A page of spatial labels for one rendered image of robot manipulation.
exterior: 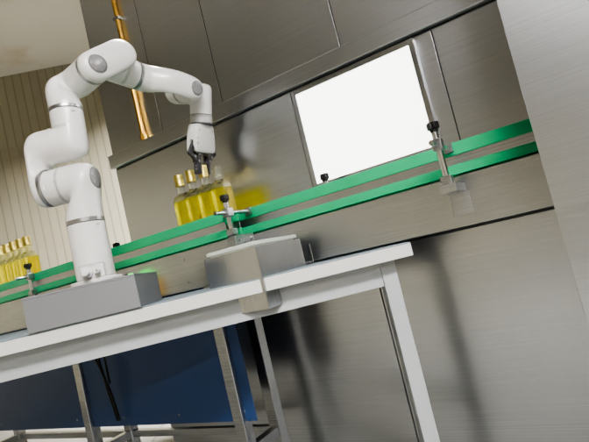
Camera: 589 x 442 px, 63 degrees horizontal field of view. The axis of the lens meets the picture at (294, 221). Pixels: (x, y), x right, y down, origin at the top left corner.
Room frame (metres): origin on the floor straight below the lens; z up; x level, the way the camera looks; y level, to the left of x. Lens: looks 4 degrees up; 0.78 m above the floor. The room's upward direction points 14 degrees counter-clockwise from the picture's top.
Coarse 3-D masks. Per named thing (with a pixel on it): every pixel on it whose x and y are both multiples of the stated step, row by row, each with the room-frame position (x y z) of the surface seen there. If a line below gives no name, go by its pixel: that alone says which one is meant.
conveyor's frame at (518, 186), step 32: (512, 160) 1.13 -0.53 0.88; (416, 192) 1.25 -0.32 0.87; (480, 192) 1.17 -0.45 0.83; (512, 192) 1.14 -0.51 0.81; (544, 192) 1.11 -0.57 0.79; (320, 224) 1.40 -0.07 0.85; (352, 224) 1.35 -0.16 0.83; (384, 224) 1.30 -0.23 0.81; (416, 224) 1.26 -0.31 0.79; (448, 224) 1.22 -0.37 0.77; (192, 256) 1.52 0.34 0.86; (320, 256) 1.41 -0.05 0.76; (64, 288) 1.86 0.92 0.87; (160, 288) 1.61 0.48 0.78; (192, 288) 1.54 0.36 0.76; (0, 320) 2.11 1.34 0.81
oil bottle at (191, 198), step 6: (192, 192) 1.66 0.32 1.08; (186, 198) 1.67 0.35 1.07; (192, 198) 1.66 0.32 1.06; (186, 204) 1.68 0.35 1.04; (192, 204) 1.66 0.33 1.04; (198, 204) 1.65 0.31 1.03; (192, 210) 1.66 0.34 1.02; (198, 210) 1.65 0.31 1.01; (192, 216) 1.67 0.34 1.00; (198, 216) 1.65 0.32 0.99
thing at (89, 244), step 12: (72, 228) 1.20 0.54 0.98; (84, 228) 1.20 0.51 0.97; (96, 228) 1.22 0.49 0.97; (72, 240) 1.20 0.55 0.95; (84, 240) 1.20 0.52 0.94; (96, 240) 1.21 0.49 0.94; (108, 240) 1.25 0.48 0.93; (72, 252) 1.21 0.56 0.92; (84, 252) 1.20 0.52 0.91; (96, 252) 1.21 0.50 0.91; (108, 252) 1.23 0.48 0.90; (84, 264) 1.20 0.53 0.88; (96, 264) 1.20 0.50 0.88; (108, 264) 1.23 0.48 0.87; (84, 276) 1.16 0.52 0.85; (96, 276) 1.20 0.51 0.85; (108, 276) 1.20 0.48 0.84
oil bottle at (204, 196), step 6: (204, 186) 1.63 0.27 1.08; (210, 186) 1.64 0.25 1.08; (198, 192) 1.65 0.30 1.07; (204, 192) 1.63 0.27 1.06; (210, 192) 1.63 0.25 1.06; (198, 198) 1.65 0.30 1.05; (204, 198) 1.63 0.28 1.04; (210, 198) 1.63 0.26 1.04; (204, 204) 1.64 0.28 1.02; (210, 204) 1.63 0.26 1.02; (204, 210) 1.64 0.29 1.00; (210, 210) 1.63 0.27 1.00; (204, 216) 1.64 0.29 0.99
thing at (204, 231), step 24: (216, 216) 1.48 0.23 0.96; (144, 240) 1.65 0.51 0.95; (168, 240) 1.59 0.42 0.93; (192, 240) 1.54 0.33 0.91; (216, 240) 1.50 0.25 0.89; (72, 264) 1.85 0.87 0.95; (120, 264) 1.72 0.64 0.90; (0, 288) 2.11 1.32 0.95; (24, 288) 2.03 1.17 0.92; (48, 288) 1.94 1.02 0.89
